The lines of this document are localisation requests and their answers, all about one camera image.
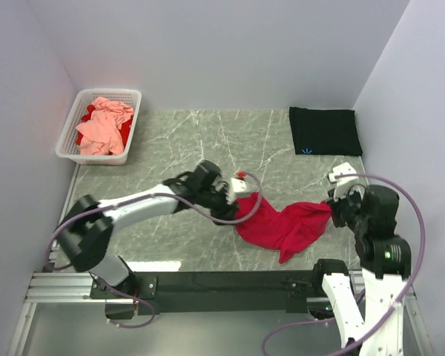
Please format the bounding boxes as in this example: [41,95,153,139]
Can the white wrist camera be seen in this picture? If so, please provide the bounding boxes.
[328,162,359,202]
[226,171,251,202]

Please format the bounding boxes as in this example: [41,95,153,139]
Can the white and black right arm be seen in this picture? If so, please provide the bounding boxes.
[310,184,412,355]

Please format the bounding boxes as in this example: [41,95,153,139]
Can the pink t shirt in basket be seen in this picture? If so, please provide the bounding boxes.
[75,96,136,156]

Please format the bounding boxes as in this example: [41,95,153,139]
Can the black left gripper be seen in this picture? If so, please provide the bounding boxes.
[198,182,240,225]

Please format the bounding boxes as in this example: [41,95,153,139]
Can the red t shirt in basket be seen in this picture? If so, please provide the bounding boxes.
[76,105,136,155]

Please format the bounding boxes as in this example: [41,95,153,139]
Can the red t shirt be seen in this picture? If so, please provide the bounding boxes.
[76,105,136,155]
[236,199,331,264]

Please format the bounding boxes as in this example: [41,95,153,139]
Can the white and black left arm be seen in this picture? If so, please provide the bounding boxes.
[57,160,237,298]

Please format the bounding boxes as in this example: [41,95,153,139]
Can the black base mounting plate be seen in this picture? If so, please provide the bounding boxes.
[89,270,333,316]

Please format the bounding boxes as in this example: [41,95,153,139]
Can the folded black t shirt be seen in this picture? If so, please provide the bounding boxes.
[289,107,363,156]

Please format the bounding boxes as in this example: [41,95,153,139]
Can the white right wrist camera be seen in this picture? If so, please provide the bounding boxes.
[328,162,359,202]

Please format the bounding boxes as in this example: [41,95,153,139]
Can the white plastic laundry basket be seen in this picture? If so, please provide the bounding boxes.
[55,88,142,165]

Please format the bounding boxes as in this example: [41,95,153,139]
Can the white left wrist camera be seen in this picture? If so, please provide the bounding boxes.
[226,171,251,202]

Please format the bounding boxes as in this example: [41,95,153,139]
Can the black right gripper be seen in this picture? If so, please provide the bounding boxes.
[326,182,369,231]

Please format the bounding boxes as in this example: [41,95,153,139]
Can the aluminium rail frame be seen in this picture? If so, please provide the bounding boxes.
[7,272,434,355]

